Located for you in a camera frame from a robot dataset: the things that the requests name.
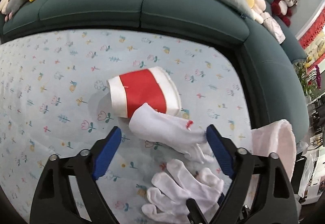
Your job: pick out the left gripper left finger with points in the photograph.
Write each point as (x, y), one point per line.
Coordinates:
(103, 152)

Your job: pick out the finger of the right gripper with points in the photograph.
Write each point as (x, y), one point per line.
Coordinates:
(195, 215)

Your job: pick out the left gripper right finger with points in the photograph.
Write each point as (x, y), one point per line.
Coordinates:
(221, 148)

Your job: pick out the white lined trash bin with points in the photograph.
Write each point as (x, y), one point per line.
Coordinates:
(277, 137)

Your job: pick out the floral light blue tablecloth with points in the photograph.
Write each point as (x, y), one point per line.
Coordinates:
(55, 100)

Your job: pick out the teal sectional sofa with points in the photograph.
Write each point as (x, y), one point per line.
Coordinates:
(266, 66)

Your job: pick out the potted orchid plants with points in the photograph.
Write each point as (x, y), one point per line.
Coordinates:
(310, 80)

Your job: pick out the red white teddy bear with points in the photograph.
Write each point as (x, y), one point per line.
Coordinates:
(283, 9)

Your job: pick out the grey white plush toy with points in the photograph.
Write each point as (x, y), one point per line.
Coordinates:
(10, 7)

